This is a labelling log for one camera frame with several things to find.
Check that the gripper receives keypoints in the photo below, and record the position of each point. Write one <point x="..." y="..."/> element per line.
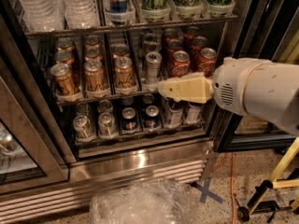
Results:
<point x="230" y="84"/>

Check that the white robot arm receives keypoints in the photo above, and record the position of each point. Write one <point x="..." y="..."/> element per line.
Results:
<point x="246" y="86"/>

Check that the front left red cola can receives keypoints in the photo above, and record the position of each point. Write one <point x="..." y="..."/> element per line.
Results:
<point x="179" y="64"/>

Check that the red cola can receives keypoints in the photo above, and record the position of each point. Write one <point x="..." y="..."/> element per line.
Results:
<point x="179" y="64"/>
<point x="205" y="62"/>

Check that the front right red cola can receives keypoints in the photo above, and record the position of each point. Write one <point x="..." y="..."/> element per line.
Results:
<point x="205" y="62"/>

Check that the slim silver can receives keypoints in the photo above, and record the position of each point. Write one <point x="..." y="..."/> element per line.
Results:
<point x="153" y="63"/>

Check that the front right dark blue can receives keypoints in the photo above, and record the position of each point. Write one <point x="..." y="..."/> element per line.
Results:
<point x="152" y="117"/>

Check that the dark blue can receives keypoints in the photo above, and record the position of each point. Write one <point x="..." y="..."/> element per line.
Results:
<point x="152" y="117"/>
<point x="128" y="119"/>

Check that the front right gold can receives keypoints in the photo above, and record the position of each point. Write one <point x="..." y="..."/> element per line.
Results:
<point x="124" y="73"/>

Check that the gold can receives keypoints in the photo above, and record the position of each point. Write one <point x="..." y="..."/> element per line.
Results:
<point x="120" y="50"/>
<point x="96" y="76"/>
<point x="65" y="56"/>
<point x="63" y="76"/>
<point x="92" y="54"/>
<point x="124" y="73"/>

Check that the front left dark blue can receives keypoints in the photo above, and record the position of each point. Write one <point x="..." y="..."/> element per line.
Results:
<point x="128" y="119"/>

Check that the front right silver green can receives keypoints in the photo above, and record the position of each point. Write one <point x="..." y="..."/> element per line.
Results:
<point x="107" y="125"/>

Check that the silver green can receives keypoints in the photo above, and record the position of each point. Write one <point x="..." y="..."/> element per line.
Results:
<point x="107" y="125"/>
<point x="83" y="127"/>

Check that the right fridge glass door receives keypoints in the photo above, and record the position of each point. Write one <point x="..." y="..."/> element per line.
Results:
<point x="266" y="29"/>

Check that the front middle gold can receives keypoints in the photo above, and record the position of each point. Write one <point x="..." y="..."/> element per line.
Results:
<point x="96" y="76"/>

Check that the stainless steel fridge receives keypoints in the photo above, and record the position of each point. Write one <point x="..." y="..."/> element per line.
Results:
<point x="186" y="153"/>

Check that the front left silver green can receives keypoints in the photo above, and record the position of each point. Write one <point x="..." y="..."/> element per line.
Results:
<point x="83" y="127"/>

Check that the blue silver energy can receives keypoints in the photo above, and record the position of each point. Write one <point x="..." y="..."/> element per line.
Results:
<point x="119" y="12"/>

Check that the front left gold can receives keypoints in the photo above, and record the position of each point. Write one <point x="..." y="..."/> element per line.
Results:
<point x="63" y="76"/>

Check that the left fridge door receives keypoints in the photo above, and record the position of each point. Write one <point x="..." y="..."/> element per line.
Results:
<point x="29" y="159"/>

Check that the right white cap bottle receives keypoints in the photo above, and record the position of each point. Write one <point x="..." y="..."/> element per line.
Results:
<point x="192" y="113"/>

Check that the white cap bottle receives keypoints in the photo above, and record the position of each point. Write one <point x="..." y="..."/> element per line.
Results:
<point x="192" y="113"/>
<point x="173" y="113"/>

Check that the left white cap bottle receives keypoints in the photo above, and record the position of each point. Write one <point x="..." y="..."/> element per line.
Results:
<point x="173" y="113"/>

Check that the blue tape cross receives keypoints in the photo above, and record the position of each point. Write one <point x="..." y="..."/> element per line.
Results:
<point x="206" y="192"/>

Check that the clear plastic bag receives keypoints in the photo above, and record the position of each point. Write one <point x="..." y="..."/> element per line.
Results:
<point x="160" y="201"/>

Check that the yellow black stand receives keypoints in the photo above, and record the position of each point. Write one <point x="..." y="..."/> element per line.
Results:
<point x="257" y="204"/>

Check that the right clear water bottle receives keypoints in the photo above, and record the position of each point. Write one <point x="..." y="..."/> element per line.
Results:
<point x="81" y="14"/>

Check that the clear water bottle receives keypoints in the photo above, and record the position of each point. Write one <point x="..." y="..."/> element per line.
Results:
<point x="43" y="15"/>
<point x="81" y="14"/>

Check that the left clear water bottle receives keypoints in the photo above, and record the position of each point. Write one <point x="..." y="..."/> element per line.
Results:
<point x="43" y="15"/>

